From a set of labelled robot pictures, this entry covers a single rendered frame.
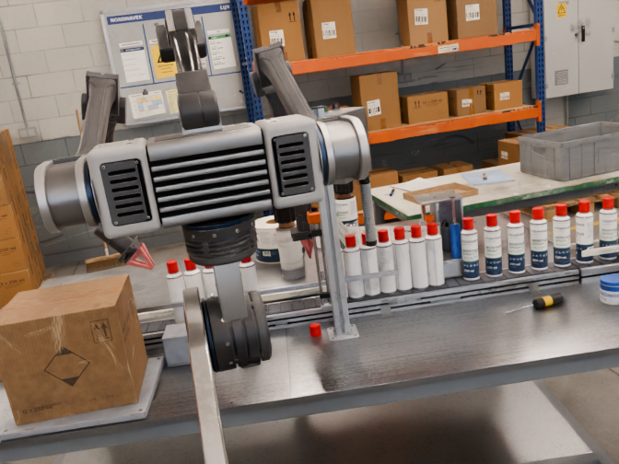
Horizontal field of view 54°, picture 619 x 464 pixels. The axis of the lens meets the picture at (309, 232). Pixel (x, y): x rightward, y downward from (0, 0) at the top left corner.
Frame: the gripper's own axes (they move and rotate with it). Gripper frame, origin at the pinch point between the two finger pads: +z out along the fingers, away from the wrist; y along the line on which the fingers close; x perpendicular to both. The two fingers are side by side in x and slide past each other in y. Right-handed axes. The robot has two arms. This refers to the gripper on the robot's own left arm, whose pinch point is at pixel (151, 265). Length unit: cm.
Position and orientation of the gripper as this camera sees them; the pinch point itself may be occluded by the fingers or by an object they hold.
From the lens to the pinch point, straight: 194.5
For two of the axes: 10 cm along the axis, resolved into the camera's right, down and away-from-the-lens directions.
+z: 7.3, 6.3, 2.5
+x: -6.7, 7.2, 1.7
